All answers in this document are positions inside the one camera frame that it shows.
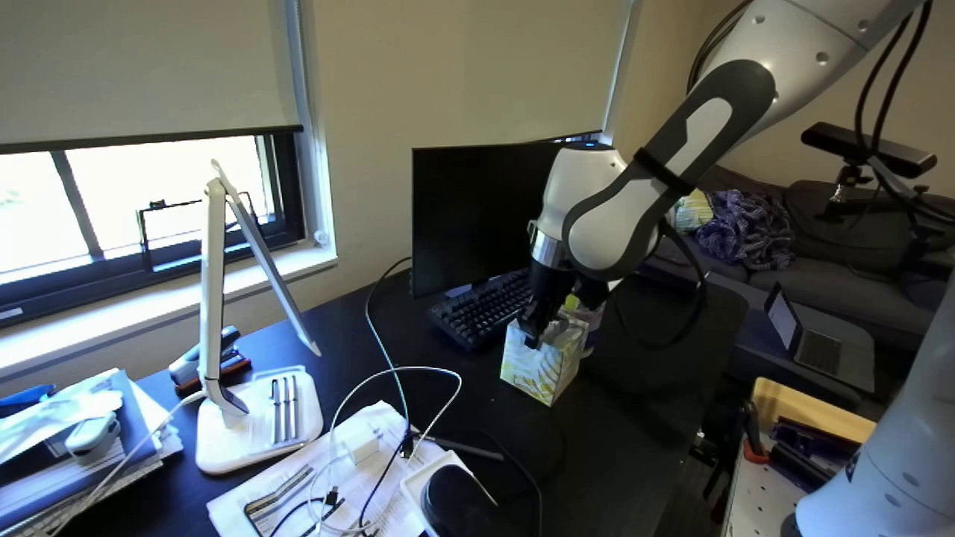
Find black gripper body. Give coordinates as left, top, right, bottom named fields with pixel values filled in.
left=520, top=260, right=611, bottom=339

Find black computer keyboard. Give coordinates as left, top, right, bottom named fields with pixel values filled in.
left=428, top=266, right=540, bottom=358

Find black computer monitor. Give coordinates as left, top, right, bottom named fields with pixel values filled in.
left=410, top=136, right=566, bottom=303

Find yellow white pillow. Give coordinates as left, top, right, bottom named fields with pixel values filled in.
left=665, top=186, right=719, bottom=239

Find white plastic tray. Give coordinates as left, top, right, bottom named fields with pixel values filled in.
left=399, top=447, right=502, bottom=537

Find purple crumpled cloth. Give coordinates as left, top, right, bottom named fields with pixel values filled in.
left=692, top=186, right=793, bottom=276

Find light wooden board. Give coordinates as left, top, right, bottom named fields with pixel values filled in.
left=747, top=374, right=880, bottom=450

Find open dark laptop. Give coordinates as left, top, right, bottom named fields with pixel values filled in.
left=760, top=282, right=880, bottom=397

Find black tools on robot table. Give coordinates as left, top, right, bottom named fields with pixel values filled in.
left=768, top=416, right=863, bottom=492

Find dark grey couch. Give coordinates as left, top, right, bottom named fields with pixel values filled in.
left=644, top=161, right=955, bottom=346

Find white desk lamp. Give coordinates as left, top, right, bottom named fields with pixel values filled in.
left=192, top=158, right=329, bottom=479

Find black red stapler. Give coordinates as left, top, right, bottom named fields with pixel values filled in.
left=164, top=325, right=255, bottom=394

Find white roller blind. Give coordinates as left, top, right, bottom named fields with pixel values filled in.
left=0, top=0, right=307, bottom=155

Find stack of books and papers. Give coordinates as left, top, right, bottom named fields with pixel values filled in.
left=0, top=367, right=187, bottom=537

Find white cable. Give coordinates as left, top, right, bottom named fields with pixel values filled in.
left=326, top=254, right=468, bottom=537

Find black sensor camera on stand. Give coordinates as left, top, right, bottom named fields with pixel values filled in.
left=796, top=121, right=940, bottom=228

